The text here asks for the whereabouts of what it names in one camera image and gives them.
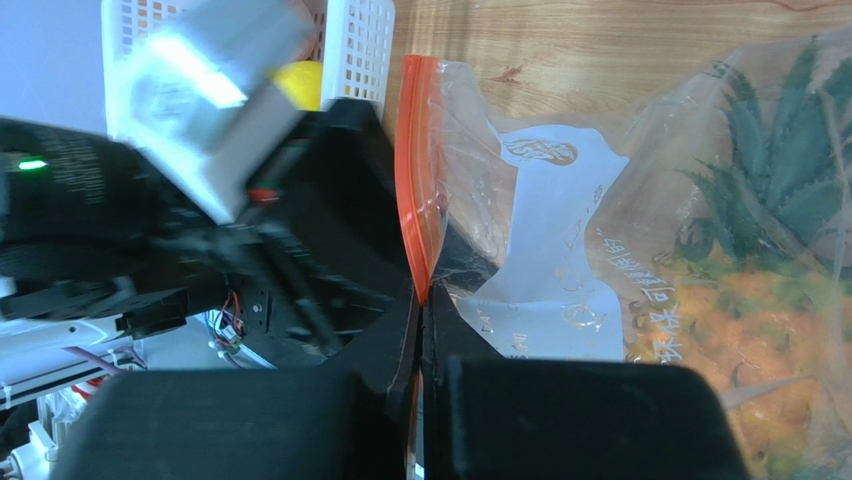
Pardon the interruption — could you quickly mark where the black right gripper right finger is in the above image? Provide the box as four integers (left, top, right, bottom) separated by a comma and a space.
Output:
421, 286, 748, 479

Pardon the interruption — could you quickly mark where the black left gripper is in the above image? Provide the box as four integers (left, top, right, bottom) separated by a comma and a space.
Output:
166, 98, 411, 358

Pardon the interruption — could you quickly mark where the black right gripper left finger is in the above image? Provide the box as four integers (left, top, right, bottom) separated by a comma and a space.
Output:
52, 287, 419, 479

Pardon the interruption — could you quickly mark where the yellow fake orange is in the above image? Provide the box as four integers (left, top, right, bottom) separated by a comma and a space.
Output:
270, 60, 323, 111

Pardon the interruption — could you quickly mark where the clear zip top bag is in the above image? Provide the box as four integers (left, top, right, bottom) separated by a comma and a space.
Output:
393, 26, 852, 480

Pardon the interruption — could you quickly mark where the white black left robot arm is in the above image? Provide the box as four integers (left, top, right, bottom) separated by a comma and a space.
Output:
1, 99, 409, 356

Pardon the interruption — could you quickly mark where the orange fake pineapple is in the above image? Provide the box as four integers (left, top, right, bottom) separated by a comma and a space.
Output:
625, 36, 851, 479

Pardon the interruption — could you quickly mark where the white perforated plastic basket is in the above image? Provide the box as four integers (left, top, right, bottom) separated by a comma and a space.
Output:
101, 0, 395, 138

